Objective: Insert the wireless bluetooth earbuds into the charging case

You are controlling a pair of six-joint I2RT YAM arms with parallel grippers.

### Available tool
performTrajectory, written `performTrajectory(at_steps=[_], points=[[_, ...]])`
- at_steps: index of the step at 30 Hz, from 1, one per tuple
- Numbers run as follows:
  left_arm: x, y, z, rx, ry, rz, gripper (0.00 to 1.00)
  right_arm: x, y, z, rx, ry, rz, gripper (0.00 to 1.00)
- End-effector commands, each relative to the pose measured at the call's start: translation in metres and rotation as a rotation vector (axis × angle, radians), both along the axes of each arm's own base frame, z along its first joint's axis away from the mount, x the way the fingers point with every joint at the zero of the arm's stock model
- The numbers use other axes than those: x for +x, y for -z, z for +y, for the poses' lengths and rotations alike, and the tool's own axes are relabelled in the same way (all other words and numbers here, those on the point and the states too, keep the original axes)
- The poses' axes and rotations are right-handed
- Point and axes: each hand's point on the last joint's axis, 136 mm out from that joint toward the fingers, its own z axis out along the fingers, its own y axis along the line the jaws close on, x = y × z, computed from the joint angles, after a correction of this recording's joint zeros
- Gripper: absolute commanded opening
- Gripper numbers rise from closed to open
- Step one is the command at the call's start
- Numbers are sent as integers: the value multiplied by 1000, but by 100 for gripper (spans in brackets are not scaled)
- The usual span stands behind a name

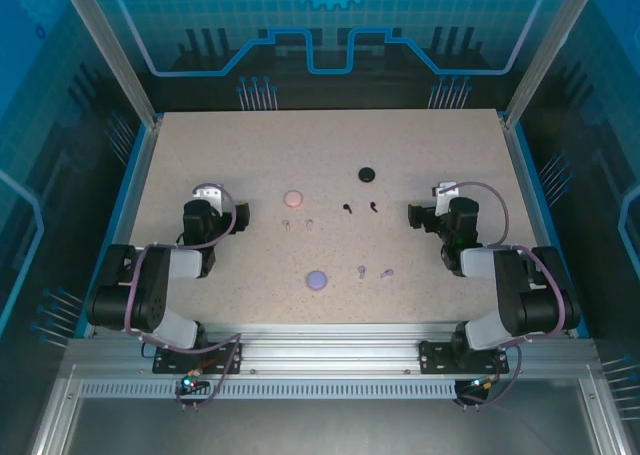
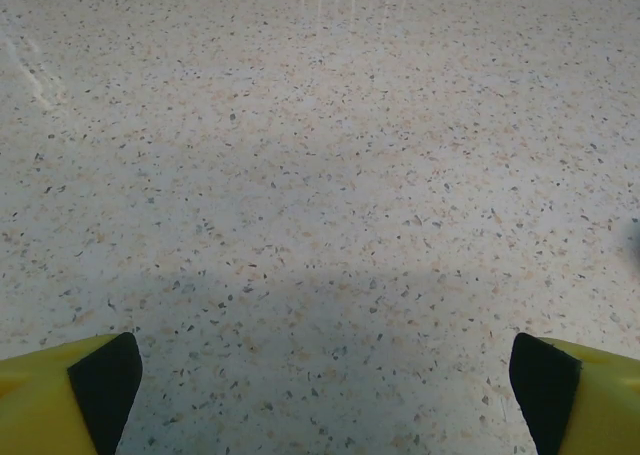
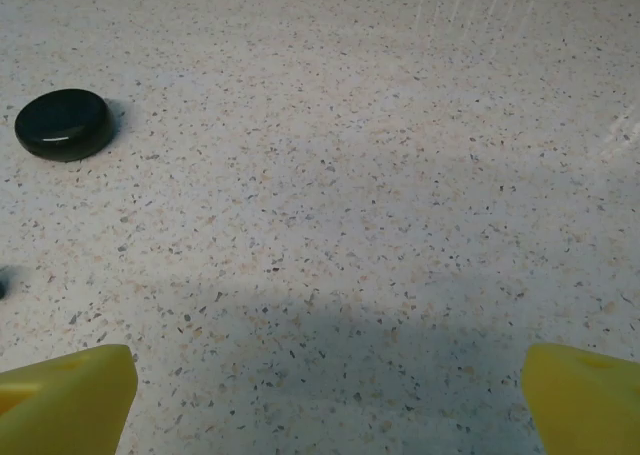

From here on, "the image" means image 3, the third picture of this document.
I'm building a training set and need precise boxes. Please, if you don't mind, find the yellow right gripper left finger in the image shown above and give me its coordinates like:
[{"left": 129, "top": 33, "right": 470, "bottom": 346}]
[{"left": 0, "top": 343, "right": 139, "bottom": 455}]

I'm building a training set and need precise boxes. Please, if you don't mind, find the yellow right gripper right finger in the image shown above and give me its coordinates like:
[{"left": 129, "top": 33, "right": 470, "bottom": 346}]
[{"left": 521, "top": 343, "right": 640, "bottom": 455}]

